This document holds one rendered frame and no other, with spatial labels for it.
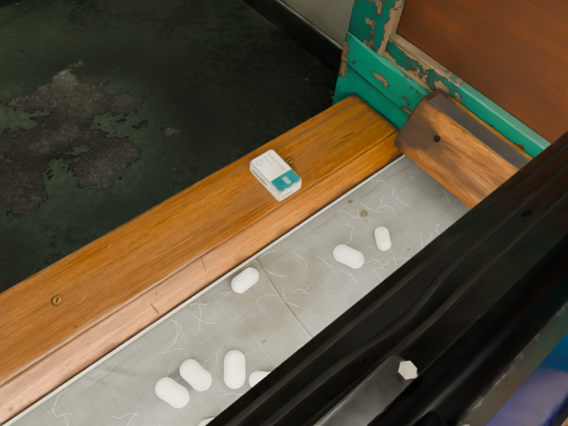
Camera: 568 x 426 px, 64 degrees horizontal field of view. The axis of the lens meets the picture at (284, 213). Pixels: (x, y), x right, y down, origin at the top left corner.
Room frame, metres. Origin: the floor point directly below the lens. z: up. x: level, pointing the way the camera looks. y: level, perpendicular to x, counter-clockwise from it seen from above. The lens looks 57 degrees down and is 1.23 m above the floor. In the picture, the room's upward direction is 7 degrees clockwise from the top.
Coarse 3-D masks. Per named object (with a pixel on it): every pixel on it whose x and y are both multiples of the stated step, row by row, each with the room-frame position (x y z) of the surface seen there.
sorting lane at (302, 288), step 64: (384, 192) 0.37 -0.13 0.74; (448, 192) 0.38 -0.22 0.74; (256, 256) 0.25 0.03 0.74; (320, 256) 0.26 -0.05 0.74; (384, 256) 0.27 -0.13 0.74; (192, 320) 0.16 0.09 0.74; (256, 320) 0.17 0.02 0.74; (320, 320) 0.18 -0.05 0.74; (64, 384) 0.08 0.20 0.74; (128, 384) 0.09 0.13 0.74
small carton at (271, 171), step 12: (264, 156) 0.37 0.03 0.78; (276, 156) 0.37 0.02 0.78; (252, 168) 0.35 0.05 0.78; (264, 168) 0.35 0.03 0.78; (276, 168) 0.35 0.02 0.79; (288, 168) 0.35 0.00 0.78; (264, 180) 0.34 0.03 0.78; (276, 180) 0.33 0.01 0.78; (288, 180) 0.33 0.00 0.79; (300, 180) 0.34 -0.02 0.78; (276, 192) 0.32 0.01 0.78; (288, 192) 0.33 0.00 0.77
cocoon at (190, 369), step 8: (192, 360) 0.12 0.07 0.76; (184, 368) 0.11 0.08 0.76; (192, 368) 0.11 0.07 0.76; (200, 368) 0.11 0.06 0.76; (184, 376) 0.10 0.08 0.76; (192, 376) 0.10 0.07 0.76; (200, 376) 0.10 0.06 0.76; (208, 376) 0.10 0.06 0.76; (192, 384) 0.10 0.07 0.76; (200, 384) 0.10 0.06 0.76; (208, 384) 0.10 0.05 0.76
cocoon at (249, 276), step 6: (246, 270) 0.22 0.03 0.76; (252, 270) 0.22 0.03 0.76; (240, 276) 0.21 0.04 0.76; (246, 276) 0.21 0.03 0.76; (252, 276) 0.22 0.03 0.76; (258, 276) 0.22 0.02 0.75; (234, 282) 0.21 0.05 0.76; (240, 282) 0.21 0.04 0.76; (246, 282) 0.21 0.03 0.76; (252, 282) 0.21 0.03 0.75; (234, 288) 0.20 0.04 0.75; (240, 288) 0.20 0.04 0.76; (246, 288) 0.20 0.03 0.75
